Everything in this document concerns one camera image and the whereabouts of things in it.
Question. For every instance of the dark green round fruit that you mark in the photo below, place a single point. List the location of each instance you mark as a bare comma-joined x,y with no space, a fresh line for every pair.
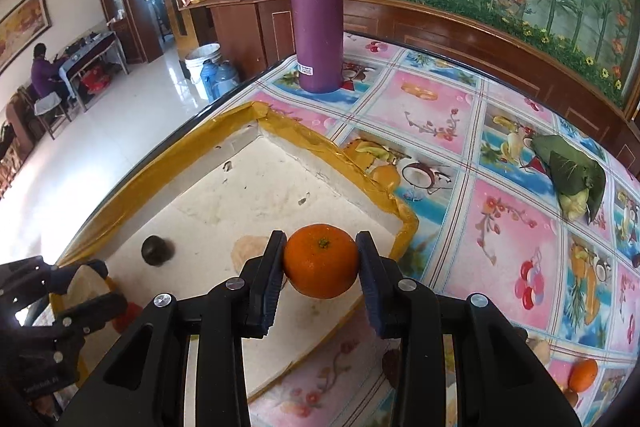
157,249

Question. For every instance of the white foam tray yellow tape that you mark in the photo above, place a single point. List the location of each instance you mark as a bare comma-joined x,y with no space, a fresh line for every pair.
250,187

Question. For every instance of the red bag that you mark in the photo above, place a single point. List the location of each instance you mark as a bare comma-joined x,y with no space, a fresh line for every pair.
95,79

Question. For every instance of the blue water jug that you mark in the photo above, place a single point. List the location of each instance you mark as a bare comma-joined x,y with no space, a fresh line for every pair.
207,82
226,79

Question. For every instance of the dark dining table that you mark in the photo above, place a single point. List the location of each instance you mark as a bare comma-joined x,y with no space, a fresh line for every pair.
90,49

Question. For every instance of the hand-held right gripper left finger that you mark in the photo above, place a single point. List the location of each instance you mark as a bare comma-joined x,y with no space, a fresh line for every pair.
270,292

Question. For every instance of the white bucket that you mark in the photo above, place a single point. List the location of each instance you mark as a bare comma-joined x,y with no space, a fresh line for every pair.
200,67

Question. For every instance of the corn in green husk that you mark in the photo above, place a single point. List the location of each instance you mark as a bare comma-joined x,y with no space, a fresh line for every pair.
570,177

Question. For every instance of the wooden chair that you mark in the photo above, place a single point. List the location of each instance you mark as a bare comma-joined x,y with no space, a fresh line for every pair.
42,109

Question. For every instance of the tall purple thermos bottle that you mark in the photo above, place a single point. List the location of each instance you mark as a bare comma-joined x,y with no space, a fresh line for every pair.
317,17

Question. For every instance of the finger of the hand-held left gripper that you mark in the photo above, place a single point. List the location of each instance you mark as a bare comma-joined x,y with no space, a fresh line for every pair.
100,312
85,274

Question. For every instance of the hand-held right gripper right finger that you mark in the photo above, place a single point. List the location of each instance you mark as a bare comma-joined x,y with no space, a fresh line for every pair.
371,302

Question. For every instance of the framed wall painting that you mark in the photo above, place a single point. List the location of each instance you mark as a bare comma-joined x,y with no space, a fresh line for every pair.
22,24

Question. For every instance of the orange mandarin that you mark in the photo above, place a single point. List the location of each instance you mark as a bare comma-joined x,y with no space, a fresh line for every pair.
583,375
321,259

